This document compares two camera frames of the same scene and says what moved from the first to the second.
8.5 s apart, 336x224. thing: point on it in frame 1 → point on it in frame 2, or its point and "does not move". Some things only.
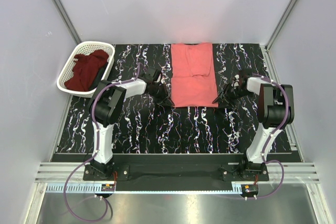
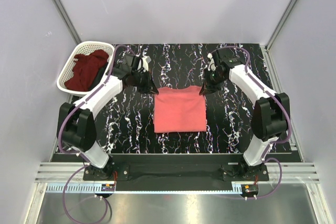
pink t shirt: (192, 85) → (179, 109)
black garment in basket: (98, 76) does not move
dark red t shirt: (84, 68) does not move
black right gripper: (228, 100) → (207, 87)
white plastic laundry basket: (85, 48) does not move
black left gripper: (164, 99) → (149, 87)
